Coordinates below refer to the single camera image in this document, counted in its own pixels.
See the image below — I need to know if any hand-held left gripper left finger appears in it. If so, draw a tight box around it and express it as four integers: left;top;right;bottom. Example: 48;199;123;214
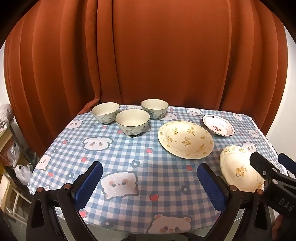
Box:
25;161;103;241

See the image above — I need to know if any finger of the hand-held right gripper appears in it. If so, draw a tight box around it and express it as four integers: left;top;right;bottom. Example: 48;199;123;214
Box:
250;152;296;186
278;153;296;178

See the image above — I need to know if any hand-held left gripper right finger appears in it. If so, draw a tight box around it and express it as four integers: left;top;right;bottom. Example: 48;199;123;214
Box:
196;163;278;241

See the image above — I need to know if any small scalloped yellow floral plate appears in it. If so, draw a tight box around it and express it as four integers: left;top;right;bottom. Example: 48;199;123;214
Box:
219;145;265;193

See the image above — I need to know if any large yellow floral plate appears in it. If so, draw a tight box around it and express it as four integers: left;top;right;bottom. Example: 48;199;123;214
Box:
158;121;214;159

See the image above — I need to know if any white plate red rim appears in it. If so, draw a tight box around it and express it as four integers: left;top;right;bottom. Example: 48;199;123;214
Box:
202;114;235;138

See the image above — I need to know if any cream floral bowl green rim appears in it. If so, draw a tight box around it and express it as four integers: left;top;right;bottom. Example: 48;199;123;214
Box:
115;109;150;137
92;102;120;124
141;99;169;120

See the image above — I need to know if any blue checkered bear tablecloth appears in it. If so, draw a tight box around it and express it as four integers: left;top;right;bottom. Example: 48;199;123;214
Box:
28;105;288;234

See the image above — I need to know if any white plastic bag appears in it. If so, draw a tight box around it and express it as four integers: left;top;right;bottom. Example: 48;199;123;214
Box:
14;165;31;186

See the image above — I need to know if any clear plastic bag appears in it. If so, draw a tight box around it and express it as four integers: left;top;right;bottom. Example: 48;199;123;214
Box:
8;141;22;163

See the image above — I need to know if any wooden shelf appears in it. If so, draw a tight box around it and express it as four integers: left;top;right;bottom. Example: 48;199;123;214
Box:
0;126;40;217

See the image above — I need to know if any grey fluffy cloth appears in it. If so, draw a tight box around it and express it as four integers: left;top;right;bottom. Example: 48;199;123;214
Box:
0;103;15;131

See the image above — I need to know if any orange curtain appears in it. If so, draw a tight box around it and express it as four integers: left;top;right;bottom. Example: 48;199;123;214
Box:
3;0;293;158

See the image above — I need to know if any white frame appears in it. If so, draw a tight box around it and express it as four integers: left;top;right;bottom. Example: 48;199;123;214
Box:
5;185;30;219

